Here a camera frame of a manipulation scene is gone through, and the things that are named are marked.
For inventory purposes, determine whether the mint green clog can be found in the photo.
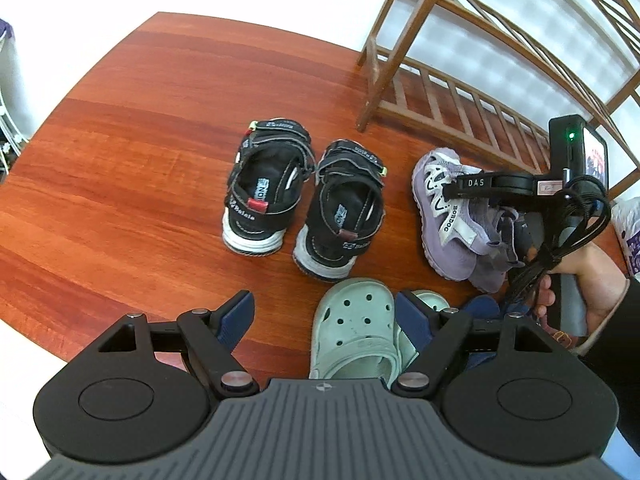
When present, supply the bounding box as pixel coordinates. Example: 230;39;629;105
395;289;452;381
309;278;401;380

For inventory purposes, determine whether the white printed plastic bag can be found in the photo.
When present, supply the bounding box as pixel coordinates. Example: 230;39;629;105
610;199;640;277

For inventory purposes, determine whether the blue slipper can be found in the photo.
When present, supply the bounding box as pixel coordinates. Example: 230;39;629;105
457;294;533;371

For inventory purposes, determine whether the black cable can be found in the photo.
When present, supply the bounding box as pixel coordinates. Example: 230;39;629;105
500;175;613;311

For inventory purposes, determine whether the white wire rack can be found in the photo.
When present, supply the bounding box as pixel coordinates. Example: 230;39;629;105
0;35;31;176

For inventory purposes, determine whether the black strap sandal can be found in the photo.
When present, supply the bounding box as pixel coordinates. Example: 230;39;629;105
292;140;388;278
221;119;317;257

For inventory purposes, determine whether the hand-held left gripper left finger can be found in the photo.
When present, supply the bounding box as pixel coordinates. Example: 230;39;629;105
98;290;258;397

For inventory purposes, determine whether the person's right forearm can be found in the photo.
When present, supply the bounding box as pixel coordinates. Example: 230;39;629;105
575;276;640;461

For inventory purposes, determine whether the pink furry slipper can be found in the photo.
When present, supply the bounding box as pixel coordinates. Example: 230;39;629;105
542;322;581;356

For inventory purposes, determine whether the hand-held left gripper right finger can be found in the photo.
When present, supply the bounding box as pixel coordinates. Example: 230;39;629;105
392;289;571;397

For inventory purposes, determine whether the purple sneaker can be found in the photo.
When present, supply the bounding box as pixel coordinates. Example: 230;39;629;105
411;147;501;281
470;195;531;293

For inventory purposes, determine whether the person's right hand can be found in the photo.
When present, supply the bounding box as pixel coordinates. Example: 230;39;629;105
532;242;628;347

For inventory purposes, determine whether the wooden shoe rack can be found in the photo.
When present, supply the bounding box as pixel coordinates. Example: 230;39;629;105
356;0;640;201

